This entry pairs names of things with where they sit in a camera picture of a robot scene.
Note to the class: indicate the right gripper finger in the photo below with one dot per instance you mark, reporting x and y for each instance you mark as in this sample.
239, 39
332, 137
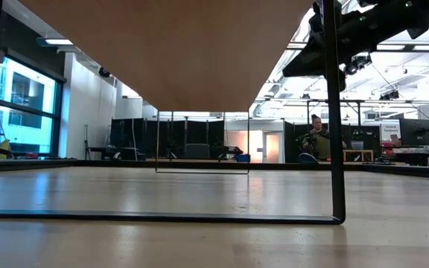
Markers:
307, 63

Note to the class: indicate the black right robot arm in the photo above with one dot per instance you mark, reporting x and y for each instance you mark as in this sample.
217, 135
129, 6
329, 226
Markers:
386, 22

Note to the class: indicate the black background robot arm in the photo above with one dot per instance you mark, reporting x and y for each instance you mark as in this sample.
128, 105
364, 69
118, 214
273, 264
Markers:
231, 150

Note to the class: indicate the black ceiling spotlight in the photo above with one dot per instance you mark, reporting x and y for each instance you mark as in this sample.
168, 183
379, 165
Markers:
389, 95
356, 66

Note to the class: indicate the black room divider panels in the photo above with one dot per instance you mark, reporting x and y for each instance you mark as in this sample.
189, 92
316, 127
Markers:
132, 134
290, 137

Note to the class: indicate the person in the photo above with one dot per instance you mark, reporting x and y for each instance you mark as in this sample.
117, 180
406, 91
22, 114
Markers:
320, 143

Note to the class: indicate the lit doorway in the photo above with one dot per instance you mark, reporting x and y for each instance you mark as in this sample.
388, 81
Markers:
273, 147

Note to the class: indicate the dark blue round object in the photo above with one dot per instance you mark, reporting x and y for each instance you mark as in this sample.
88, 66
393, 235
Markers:
307, 159

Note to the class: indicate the pale bowl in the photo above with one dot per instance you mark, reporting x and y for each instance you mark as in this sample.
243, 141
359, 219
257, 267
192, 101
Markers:
357, 145

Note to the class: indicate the white printed sign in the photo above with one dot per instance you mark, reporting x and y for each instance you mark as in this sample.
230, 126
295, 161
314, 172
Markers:
390, 130

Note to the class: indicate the small wooden table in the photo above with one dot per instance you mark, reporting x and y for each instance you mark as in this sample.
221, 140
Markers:
358, 151

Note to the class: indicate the blue storage bin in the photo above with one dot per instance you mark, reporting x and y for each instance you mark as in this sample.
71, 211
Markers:
243, 158

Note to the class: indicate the black computer monitor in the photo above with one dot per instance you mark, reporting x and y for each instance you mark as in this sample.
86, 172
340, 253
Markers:
415, 132

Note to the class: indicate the cluttered work desk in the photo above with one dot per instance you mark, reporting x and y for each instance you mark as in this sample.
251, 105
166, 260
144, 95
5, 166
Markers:
415, 153

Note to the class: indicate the grey chair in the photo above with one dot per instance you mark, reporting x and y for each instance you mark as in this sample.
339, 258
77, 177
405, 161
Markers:
196, 152

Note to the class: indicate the black tripod stand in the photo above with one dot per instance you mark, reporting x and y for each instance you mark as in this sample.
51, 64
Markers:
86, 145

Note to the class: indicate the ceiling light panel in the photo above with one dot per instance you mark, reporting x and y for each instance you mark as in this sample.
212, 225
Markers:
60, 41

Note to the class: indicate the large window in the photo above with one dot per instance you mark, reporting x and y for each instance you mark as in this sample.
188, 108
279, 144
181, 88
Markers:
32, 111

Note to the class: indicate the yellow object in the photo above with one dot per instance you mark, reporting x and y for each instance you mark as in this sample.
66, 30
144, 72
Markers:
6, 147

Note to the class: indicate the wooden shelf with black frame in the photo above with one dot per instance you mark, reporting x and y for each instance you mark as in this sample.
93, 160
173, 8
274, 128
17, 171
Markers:
181, 56

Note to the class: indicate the black aluminium rig frame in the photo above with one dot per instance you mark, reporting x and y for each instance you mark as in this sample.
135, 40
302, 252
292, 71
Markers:
404, 170

